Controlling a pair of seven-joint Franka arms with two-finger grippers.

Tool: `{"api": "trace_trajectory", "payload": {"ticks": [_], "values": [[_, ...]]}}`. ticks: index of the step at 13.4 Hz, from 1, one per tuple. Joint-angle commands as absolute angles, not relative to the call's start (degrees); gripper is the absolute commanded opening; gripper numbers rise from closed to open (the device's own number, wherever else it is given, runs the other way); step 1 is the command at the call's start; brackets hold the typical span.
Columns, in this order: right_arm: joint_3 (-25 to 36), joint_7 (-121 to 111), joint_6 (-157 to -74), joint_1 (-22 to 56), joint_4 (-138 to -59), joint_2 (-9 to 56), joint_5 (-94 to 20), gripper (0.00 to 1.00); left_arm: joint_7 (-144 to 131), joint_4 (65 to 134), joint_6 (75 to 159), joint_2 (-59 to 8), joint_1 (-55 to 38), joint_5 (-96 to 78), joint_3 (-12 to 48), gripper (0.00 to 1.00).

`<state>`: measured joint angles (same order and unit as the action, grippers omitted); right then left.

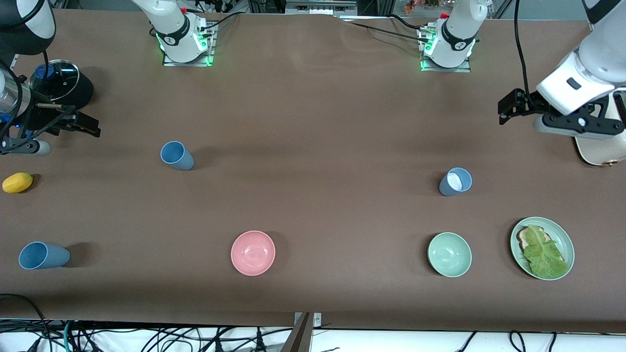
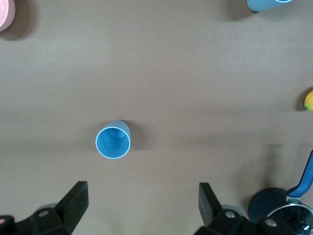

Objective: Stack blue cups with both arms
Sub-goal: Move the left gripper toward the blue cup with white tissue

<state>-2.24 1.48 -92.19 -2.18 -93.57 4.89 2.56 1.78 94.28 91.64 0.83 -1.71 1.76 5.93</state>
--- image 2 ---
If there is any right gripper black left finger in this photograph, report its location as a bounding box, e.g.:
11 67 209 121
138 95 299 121
14 181 89 235

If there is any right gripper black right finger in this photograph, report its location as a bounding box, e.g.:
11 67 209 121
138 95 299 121
194 182 255 235

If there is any blue plastic cup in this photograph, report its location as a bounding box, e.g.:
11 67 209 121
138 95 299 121
95 120 132 160
246 0 294 12

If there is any yellow mango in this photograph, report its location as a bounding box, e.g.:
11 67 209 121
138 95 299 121
304 90 313 112

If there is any pink bowl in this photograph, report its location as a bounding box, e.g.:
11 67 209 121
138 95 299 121
0 0 16 32

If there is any black pot blue handle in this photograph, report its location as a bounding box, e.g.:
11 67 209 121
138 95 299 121
247 149 313 235

